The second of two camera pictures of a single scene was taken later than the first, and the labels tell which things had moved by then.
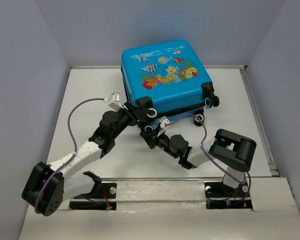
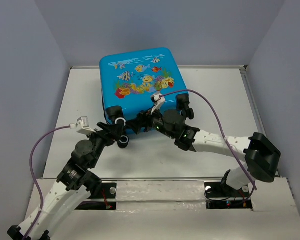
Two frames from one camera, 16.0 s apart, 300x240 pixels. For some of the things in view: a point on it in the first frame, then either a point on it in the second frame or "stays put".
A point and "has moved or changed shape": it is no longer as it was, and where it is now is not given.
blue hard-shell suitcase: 166,79 has moved or changed shape
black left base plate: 105,190 stays put
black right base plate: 219,196 stays put
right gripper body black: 163,141 -> 157,121
